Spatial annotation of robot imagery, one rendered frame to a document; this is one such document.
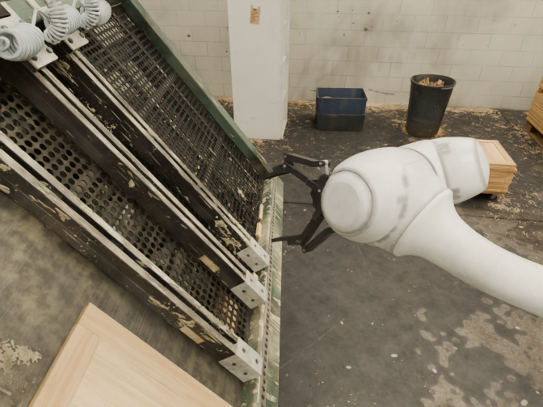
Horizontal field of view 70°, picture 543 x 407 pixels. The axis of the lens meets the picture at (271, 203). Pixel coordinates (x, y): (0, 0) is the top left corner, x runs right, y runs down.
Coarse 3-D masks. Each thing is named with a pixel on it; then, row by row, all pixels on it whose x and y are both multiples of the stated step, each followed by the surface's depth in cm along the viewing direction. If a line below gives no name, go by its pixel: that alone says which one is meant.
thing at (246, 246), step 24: (48, 0) 111; (96, 0) 108; (72, 48) 110; (72, 72) 116; (96, 72) 121; (96, 96) 120; (120, 96) 126; (120, 120) 124; (144, 144) 129; (168, 168) 133; (192, 192) 139; (216, 216) 144; (240, 240) 150; (264, 264) 157
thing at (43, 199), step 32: (0, 160) 79; (32, 160) 85; (32, 192) 83; (64, 192) 88; (64, 224) 88; (96, 224) 92; (96, 256) 93; (128, 256) 97; (128, 288) 98; (160, 288) 99; (192, 320) 105; (224, 352) 112; (256, 352) 121
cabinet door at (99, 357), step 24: (96, 312) 86; (72, 336) 79; (96, 336) 84; (120, 336) 89; (72, 360) 77; (96, 360) 81; (120, 360) 86; (144, 360) 91; (168, 360) 97; (48, 384) 71; (72, 384) 74; (96, 384) 79; (120, 384) 83; (144, 384) 88; (168, 384) 94; (192, 384) 100
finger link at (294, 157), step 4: (284, 156) 78; (288, 156) 77; (292, 156) 76; (296, 156) 76; (300, 156) 77; (288, 160) 77; (292, 160) 77; (296, 160) 76; (300, 160) 75; (304, 160) 75; (308, 160) 74; (312, 160) 74; (316, 160) 75; (320, 160) 72; (328, 160) 73; (304, 164) 75; (308, 164) 74; (312, 164) 73; (316, 164) 73; (320, 164) 72; (324, 164) 72; (328, 164) 73
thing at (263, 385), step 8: (272, 192) 207; (272, 200) 201; (272, 208) 195; (272, 216) 190; (272, 224) 186; (272, 232) 182; (272, 248) 173; (272, 256) 169; (272, 264) 165; (264, 312) 141; (264, 320) 138; (264, 328) 135; (264, 336) 133; (264, 344) 130; (264, 352) 128; (264, 360) 126; (264, 368) 124; (264, 376) 122; (264, 384) 120; (264, 392) 118; (264, 400) 116
